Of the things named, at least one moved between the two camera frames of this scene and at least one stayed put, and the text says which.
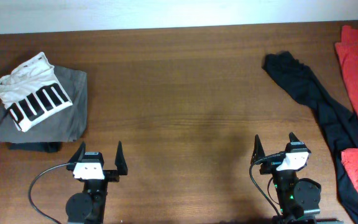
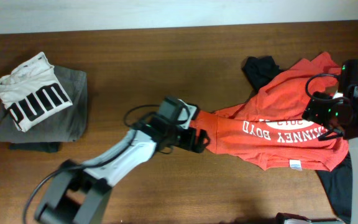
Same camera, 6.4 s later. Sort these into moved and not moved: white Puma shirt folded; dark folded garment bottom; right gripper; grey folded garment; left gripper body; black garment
Moved: right gripper; black garment; left gripper body
Not moved: grey folded garment; dark folded garment bottom; white Puma shirt folded
